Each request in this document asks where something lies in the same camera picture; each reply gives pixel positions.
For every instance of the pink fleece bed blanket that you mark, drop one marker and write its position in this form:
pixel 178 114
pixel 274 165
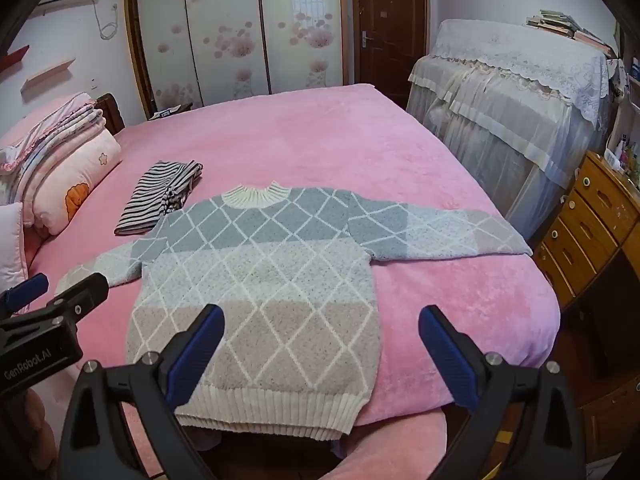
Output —
pixel 300 130

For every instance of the pale pink pillow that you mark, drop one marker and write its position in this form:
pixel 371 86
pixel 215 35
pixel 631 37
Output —
pixel 12 245

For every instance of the grey beige diamond knit sweater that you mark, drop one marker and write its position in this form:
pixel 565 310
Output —
pixel 280 285

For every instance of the wooden drawer chest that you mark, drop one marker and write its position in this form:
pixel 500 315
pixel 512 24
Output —
pixel 595 210

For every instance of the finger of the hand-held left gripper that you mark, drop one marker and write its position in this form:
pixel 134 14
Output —
pixel 25 290
pixel 85 290

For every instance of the floral sliding door wardrobe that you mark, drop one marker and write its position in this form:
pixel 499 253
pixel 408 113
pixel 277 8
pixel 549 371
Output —
pixel 225 35

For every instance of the red wall shelf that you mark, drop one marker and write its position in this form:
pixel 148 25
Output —
pixel 12 57

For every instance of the dark wooden headboard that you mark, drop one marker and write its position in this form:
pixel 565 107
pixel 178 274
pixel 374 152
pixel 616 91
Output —
pixel 112 112

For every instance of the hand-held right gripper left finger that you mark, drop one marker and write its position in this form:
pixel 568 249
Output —
pixel 200 350

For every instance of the folded cartoon print quilt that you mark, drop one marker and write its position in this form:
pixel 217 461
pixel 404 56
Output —
pixel 75 170

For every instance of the folded pastel ruffled blanket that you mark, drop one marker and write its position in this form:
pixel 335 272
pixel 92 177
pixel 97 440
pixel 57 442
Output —
pixel 55 125

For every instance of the stack of books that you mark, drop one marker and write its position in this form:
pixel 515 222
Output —
pixel 555 22

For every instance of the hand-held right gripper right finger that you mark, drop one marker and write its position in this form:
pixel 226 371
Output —
pixel 447 355

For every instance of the person's pink fleece clothing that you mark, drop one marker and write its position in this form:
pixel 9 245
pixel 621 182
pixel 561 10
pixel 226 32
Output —
pixel 395 445

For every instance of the pink wall shelf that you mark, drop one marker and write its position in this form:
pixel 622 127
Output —
pixel 47 74

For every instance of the brown wooden door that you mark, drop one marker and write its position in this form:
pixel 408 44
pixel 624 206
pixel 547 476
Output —
pixel 395 35

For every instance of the striped folded garment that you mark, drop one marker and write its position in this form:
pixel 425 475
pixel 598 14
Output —
pixel 145 200

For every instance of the group of small bottles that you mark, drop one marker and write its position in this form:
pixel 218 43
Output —
pixel 622 152

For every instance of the white lace covered furniture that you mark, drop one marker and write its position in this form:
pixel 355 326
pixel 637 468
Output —
pixel 500 110

